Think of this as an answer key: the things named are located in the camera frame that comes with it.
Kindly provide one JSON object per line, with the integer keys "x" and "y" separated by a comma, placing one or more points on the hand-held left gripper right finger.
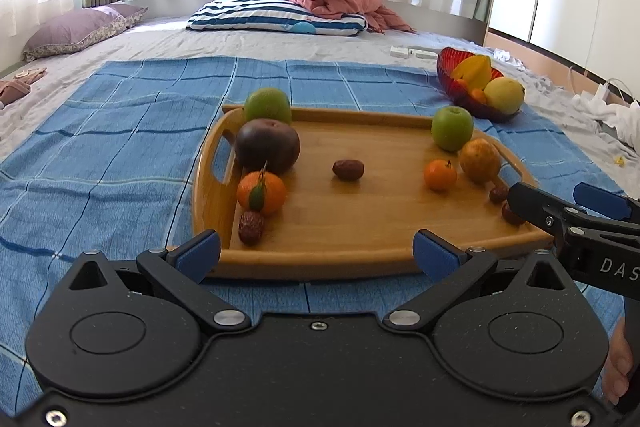
{"x": 432, "y": 258}

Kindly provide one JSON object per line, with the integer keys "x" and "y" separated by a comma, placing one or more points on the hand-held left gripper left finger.
{"x": 197, "y": 254}

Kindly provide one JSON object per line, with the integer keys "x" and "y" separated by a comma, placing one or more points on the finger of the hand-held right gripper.
{"x": 600, "y": 201}
{"x": 535, "y": 204}

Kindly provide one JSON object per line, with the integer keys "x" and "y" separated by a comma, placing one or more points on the red date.
{"x": 511, "y": 214}
{"x": 498, "y": 194}
{"x": 348, "y": 170}
{"x": 251, "y": 228}

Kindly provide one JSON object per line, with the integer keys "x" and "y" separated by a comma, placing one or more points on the wooden tray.
{"x": 380, "y": 217}

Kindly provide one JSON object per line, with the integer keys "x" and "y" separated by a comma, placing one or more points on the brownish orange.
{"x": 479, "y": 161}

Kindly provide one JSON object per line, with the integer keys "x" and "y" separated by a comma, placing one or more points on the plain tangerine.
{"x": 440, "y": 177}

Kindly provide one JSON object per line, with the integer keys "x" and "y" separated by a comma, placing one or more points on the tangerine with leaf stem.
{"x": 274, "y": 188}

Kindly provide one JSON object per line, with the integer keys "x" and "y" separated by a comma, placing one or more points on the small bright green apple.
{"x": 452, "y": 129}

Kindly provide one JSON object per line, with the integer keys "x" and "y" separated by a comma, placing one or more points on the dark red apple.
{"x": 267, "y": 147}

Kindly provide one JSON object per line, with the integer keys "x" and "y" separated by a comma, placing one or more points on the large pale green apple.
{"x": 267, "y": 104}

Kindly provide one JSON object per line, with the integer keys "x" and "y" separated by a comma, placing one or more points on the person's right hand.
{"x": 616, "y": 367}

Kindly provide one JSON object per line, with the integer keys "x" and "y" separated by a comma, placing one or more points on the small yellow object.
{"x": 619, "y": 161}

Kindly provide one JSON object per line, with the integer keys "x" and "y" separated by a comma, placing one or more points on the white clothes pile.
{"x": 615, "y": 117}

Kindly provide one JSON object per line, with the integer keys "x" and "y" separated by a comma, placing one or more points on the yellow pear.
{"x": 505, "y": 96}

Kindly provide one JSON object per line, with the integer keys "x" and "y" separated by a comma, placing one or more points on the small orange citrus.
{"x": 478, "y": 96}

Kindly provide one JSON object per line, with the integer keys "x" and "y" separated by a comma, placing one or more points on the blue checked bedsheet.
{"x": 100, "y": 147}

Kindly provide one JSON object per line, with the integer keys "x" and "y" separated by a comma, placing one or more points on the yellow starfruit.
{"x": 475, "y": 72}

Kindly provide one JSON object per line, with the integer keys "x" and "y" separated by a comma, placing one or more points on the small white cloth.
{"x": 507, "y": 58}

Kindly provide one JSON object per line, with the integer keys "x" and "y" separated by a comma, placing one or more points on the red glass bowl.
{"x": 449, "y": 69}

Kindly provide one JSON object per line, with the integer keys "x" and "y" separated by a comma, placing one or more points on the white flat box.
{"x": 398, "y": 52}
{"x": 422, "y": 54}

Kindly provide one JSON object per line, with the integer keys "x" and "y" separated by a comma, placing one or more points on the grey bedsheet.
{"x": 165, "y": 42}

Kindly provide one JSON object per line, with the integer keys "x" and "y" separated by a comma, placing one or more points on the blue white striped pillow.
{"x": 250, "y": 14}

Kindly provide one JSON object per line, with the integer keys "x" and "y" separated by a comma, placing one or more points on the pink cloth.
{"x": 15, "y": 89}

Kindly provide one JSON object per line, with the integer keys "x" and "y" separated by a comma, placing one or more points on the purple pillow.
{"x": 75, "y": 29}

